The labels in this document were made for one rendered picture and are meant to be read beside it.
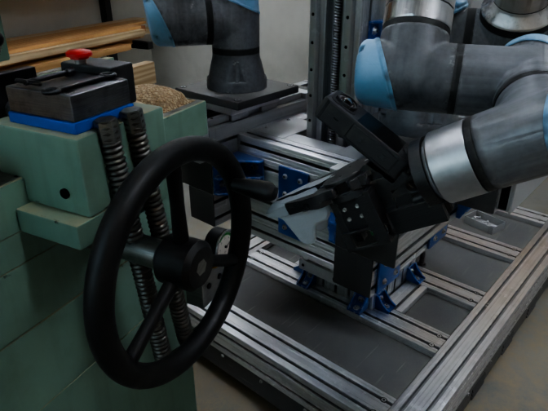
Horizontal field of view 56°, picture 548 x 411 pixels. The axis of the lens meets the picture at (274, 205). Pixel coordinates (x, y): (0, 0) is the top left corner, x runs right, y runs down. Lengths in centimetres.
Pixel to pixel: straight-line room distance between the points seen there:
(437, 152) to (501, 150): 6
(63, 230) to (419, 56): 42
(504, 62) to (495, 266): 130
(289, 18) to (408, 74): 353
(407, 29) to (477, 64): 8
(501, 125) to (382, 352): 97
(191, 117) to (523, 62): 51
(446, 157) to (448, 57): 12
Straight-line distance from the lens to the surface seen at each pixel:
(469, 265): 180
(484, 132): 50
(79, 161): 57
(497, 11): 95
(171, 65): 471
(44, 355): 75
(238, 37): 126
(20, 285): 69
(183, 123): 85
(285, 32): 411
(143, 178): 50
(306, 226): 60
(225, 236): 91
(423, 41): 59
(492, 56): 58
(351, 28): 116
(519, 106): 51
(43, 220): 62
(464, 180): 51
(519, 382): 174
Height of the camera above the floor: 113
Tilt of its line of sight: 27 degrees down
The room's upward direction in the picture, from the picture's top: straight up
